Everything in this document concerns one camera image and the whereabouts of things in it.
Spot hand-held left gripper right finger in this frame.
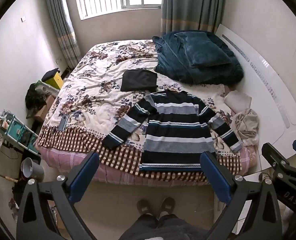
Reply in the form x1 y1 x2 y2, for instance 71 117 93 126
199 151 283 240

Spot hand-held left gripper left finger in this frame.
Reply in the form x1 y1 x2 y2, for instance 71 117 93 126
16 151 100 240

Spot striped knit sweater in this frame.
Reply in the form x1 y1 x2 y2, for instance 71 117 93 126
102 90 243 172

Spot bed with pink plaid sheet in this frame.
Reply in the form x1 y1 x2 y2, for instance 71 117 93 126
36 39 260 187

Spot crumpled beige cloth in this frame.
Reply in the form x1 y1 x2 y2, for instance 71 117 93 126
232 109 260 147

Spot grey bucket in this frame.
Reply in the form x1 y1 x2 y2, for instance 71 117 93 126
20 157 45 181

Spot grey slipper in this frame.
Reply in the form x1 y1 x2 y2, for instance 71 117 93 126
160 196 176 217

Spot dark phone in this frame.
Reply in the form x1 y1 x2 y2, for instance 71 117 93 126
57 116 69 132

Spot white headboard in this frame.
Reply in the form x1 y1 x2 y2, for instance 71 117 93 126
214 24 296 171

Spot folded pink cloth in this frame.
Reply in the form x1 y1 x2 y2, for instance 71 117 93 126
224 90 252 113

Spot person's grey trousers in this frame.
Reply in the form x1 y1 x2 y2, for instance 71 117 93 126
119 213 209 240

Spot floral fleece blanket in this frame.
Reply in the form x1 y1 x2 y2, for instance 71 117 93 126
35 39 242 183

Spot cardboard box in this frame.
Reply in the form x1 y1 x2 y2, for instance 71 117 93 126
33 95 56 123

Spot teal storage cart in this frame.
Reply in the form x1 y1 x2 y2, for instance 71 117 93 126
0 112 40 156

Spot straw broom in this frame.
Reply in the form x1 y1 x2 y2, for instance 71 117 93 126
0 167 19 183

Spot black bag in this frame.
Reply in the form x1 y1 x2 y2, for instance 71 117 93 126
25 83 47 111

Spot yellow box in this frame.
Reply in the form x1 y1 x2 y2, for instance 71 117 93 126
45 72 64 90

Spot teal duvet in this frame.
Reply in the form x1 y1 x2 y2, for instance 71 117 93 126
152 31 244 85

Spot black cap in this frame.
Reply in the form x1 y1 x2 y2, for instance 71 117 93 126
41 68 61 82

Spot folded black garment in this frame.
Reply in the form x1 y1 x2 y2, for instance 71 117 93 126
120 69 158 92

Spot teal pillow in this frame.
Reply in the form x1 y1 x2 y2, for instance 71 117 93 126
174 31 232 68

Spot grey-blue curtain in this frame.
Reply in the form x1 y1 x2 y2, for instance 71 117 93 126
44 0 82 68
160 0 225 38

